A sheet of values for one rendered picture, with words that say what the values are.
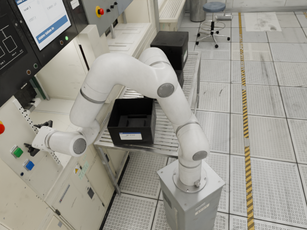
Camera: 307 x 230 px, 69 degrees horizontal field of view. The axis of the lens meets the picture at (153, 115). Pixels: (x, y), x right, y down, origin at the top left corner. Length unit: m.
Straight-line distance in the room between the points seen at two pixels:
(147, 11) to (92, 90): 2.18
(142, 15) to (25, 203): 2.28
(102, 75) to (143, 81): 0.12
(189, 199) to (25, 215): 0.79
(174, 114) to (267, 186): 1.58
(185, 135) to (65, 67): 1.00
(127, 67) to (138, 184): 1.65
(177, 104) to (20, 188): 0.78
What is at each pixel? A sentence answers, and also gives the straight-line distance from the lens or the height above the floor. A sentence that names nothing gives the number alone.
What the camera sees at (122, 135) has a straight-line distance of 1.42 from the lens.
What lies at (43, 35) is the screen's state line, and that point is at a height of 1.51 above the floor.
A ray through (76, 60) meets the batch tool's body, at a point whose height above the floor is 1.22.
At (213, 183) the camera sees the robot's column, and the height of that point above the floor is 0.76.
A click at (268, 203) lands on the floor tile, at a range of 2.20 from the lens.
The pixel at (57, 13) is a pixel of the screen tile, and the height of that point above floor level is 1.55.
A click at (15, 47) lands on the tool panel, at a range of 1.06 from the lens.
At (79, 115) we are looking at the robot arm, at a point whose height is 1.41.
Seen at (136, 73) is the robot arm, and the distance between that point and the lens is 0.66.
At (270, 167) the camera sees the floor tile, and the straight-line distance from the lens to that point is 2.39.
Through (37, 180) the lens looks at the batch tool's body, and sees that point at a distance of 1.25.
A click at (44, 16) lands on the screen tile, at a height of 1.58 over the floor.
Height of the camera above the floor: 1.90
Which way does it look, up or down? 44 degrees down
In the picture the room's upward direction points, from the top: 8 degrees counter-clockwise
